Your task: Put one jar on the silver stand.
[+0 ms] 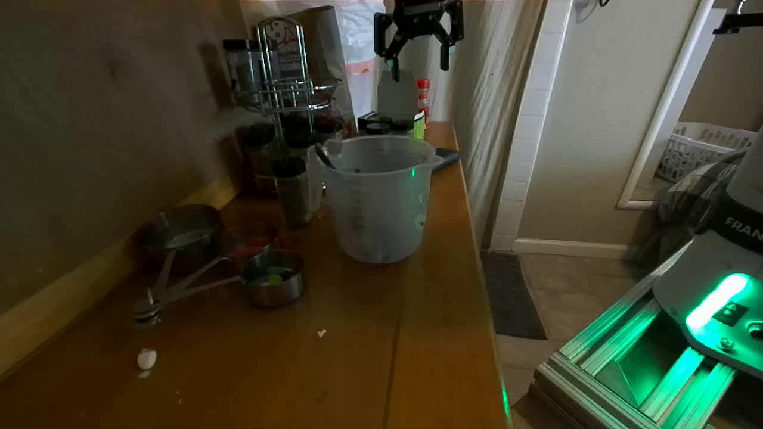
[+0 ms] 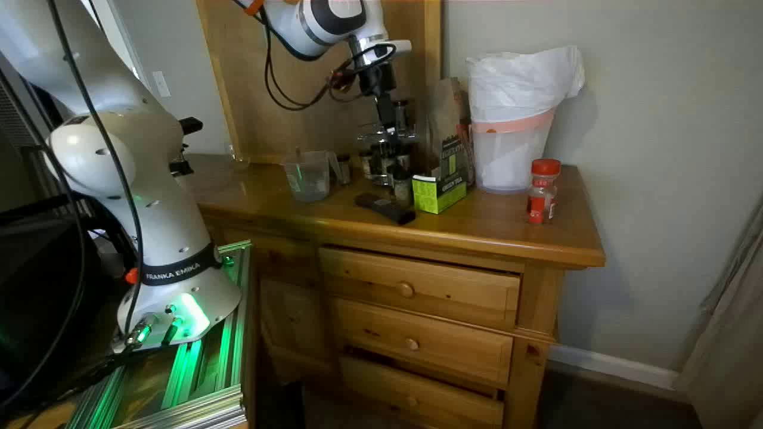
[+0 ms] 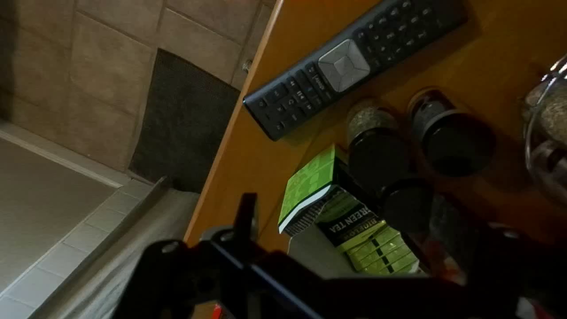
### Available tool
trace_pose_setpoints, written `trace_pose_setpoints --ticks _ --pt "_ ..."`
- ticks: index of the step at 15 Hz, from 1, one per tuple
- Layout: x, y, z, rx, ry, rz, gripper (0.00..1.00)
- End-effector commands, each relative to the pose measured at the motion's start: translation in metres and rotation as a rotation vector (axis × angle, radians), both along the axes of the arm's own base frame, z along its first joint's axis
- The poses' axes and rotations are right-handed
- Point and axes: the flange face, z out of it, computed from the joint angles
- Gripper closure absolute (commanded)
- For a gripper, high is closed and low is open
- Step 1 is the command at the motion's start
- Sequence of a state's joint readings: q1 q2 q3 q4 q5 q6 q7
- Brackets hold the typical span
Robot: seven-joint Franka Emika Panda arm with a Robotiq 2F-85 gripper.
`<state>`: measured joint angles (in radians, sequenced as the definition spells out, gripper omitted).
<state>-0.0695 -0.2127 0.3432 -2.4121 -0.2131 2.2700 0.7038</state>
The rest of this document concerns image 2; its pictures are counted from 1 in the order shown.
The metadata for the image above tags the wooden drawer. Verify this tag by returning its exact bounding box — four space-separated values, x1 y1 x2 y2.
335 298 512 385
342 358 503 429
320 247 521 329

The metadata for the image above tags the top wooden drawer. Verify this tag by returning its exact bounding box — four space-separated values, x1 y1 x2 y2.
320 247 521 329

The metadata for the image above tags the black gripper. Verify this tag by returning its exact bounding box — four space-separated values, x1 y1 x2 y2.
361 65 404 129

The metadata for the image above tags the clear plastic measuring jug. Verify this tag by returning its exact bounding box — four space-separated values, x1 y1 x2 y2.
284 151 332 202

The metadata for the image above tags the middle wooden drawer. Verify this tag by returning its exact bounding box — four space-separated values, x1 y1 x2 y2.
335 298 512 385

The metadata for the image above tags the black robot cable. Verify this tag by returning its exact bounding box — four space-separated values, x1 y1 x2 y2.
235 0 399 115

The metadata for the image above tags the wooden dresser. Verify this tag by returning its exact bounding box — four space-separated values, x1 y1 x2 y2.
187 154 605 429

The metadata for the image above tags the green and brown box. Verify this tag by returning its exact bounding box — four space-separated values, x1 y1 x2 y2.
412 78 473 215

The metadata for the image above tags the bottom wooden drawer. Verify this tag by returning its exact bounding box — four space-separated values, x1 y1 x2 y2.
342 358 503 429

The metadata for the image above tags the black remote control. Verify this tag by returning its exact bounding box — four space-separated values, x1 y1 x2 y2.
355 194 416 226

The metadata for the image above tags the red capped spice jar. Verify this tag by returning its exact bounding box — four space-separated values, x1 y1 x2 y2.
527 157 560 225

